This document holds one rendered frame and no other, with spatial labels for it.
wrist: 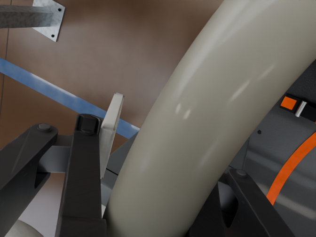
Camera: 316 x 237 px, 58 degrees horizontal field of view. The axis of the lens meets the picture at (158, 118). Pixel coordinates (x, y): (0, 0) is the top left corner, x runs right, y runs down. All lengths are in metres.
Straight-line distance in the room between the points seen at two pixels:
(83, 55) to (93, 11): 0.24
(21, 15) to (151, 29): 0.62
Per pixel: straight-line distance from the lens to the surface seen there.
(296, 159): 1.46
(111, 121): 0.15
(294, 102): 1.36
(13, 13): 1.54
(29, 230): 0.73
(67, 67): 1.73
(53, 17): 1.74
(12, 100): 2.10
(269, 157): 1.46
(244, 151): 1.23
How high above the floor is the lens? 1.34
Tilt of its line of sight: 62 degrees down
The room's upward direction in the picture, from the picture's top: 131 degrees counter-clockwise
